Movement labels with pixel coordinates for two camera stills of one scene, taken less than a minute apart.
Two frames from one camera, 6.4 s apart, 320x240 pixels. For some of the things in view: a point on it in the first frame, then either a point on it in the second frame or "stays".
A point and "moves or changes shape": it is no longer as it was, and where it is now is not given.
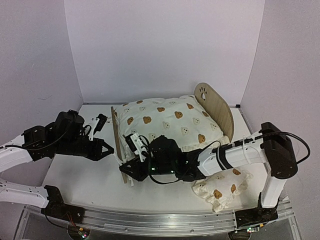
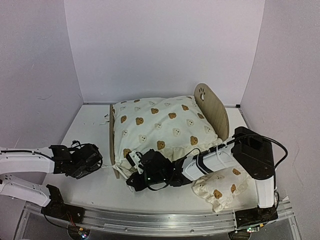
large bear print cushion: (183, 119) stays
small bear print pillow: (218, 190) stays
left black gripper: (95, 154) to (93, 168)
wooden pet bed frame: (212, 98) moves or changes shape
